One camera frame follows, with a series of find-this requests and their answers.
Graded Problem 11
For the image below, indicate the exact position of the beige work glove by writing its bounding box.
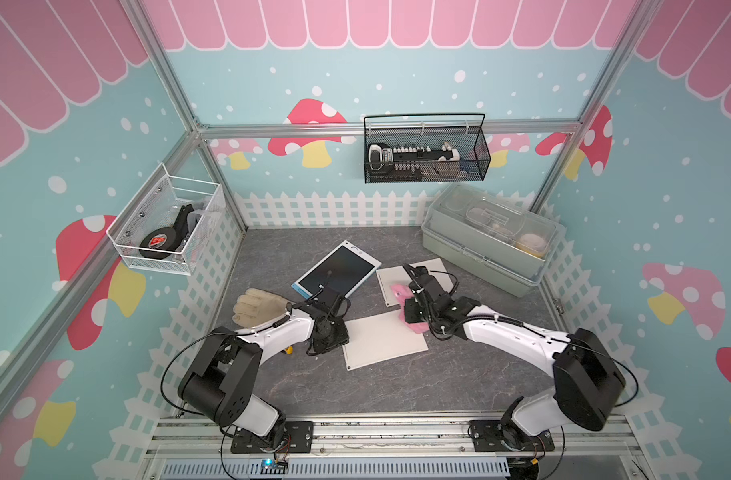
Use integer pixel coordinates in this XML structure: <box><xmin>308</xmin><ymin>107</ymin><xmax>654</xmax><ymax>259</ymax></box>
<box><xmin>232</xmin><ymin>288</ymin><xmax>288</xmax><ymax>329</ymax></box>

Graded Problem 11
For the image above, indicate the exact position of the blue framed drawing tablet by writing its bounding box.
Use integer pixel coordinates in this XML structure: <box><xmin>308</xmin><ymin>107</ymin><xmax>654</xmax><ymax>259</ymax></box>
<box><xmin>291</xmin><ymin>241</ymin><xmax>381</xmax><ymax>299</ymax></box>

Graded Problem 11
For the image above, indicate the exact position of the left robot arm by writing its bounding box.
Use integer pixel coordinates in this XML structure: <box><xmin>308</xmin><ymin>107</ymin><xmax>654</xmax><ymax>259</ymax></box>
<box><xmin>177</xmin><ymin>286</ymin><xmax>350</xmax><ymax>448</ymax></box>

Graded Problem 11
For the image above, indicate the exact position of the black tape roll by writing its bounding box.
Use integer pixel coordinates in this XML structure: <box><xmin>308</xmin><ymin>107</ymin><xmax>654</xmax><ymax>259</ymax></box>
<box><xmin>139</xmin><ymin>227</ymin><xmax>181</xmax><ymax>260</ymax></box>

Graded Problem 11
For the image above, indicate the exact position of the white drawing tablet front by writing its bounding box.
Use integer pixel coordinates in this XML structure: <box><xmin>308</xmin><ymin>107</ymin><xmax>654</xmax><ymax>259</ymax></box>
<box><xmin>377</xmin><ymin>258</ymin><xmax>453</xmax><ymax>307</ymax></box>

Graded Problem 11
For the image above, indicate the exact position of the green translucent storage box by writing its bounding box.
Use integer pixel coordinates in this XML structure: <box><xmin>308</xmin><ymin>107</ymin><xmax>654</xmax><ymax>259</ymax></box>
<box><xmin>421</xmin><ymin>183</ymin><xmax>565</xmax><ymax>297</ymax></box>

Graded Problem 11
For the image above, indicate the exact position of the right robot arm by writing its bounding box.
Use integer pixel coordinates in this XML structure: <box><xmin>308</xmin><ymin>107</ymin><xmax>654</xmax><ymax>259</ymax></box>
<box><xmin>403</xmin><ymin>264</ymin><xmax>627</xmax><ymax>453</ymax></box>

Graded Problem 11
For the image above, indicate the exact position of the black wire mesh basket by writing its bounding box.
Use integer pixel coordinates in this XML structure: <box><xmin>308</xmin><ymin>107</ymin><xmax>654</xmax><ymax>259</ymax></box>
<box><xmin>362</xmin><ymin>113</ymin><xmax>491</xmax><ymax>183</ymax></box>

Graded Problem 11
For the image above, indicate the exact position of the pink cleaning cloth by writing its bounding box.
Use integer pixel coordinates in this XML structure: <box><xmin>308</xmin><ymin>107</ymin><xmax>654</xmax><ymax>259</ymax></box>
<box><xmin>391</xmin><ymin>284</ymin><xmax>429</xmax><ymax>334</ymax></box>

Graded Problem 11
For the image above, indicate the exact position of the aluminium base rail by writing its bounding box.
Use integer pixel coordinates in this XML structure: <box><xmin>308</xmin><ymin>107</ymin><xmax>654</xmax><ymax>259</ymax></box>
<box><xmin>137</xmin><ymin>412</ymin><xmax>655</xmax><ymax>479</ymax></box>

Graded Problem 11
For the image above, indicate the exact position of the white drawing tablet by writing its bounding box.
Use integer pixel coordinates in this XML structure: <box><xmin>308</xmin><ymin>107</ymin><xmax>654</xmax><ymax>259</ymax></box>
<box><xmin>343</xmin><ymin>310</ymin><xmax>429</xmax><ymax>371</ymax></box>
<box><xmin>377</xmin><ymin>258</ymin><xmax>453</xmax><ymax>307</ymax></box>

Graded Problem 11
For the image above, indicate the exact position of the clear acrylic wall bin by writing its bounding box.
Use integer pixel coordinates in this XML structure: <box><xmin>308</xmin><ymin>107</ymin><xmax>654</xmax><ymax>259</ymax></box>
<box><xmin>106</xmin><ymin>165</ymin><xmax>225</xmax><ymax>276</ymax></box>

